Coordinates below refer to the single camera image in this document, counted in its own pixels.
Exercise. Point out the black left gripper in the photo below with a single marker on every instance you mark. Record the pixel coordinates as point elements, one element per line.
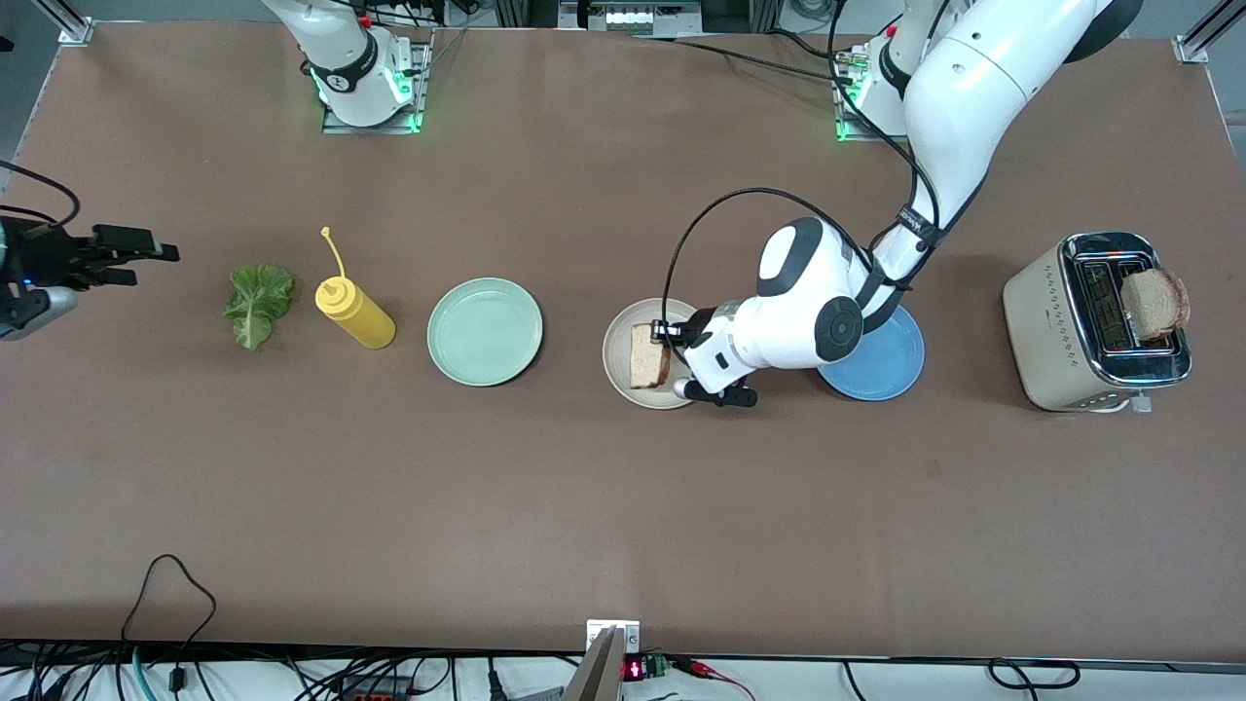
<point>675,334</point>

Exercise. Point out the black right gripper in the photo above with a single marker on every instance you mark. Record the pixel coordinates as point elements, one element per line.
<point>41,261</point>

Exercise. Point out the light bread slice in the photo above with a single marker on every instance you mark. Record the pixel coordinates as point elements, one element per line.
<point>647,360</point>

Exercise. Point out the green lettuce leaf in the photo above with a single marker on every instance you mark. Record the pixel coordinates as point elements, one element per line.
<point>255,302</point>

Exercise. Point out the yellow squeeze bottle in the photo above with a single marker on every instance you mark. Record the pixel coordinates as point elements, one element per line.
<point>360,316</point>

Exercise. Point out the dark toasted bread slice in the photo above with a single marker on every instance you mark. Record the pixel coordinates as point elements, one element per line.
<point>1154,304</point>

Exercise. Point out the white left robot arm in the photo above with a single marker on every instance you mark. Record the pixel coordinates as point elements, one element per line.
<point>973,97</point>

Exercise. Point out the beige plate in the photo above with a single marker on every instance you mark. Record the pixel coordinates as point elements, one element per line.
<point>618,360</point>

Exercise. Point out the pale green plate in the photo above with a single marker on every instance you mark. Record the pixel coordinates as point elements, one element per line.
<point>485,333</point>

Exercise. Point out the blue plate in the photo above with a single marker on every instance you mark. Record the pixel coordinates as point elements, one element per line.
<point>881,375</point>

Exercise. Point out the red display circuit board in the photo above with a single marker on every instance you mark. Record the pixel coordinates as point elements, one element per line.
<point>638,670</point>

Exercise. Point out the grey metal bar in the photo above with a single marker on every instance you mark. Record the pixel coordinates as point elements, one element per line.
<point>596,677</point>

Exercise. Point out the beige chrome toaster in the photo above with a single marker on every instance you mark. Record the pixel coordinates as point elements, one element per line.
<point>1046,331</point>

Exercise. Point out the aluminium corner bracket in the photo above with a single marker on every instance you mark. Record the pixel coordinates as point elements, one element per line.
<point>1192,47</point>
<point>73,29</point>

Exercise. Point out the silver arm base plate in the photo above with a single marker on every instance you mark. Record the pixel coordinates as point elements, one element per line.
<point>843,125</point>
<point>370,129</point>

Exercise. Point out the small silver mounting bracket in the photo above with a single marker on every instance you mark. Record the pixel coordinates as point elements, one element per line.
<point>596,633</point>

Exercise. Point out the metal frame device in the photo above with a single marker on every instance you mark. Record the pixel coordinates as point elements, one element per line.
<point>628,18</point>

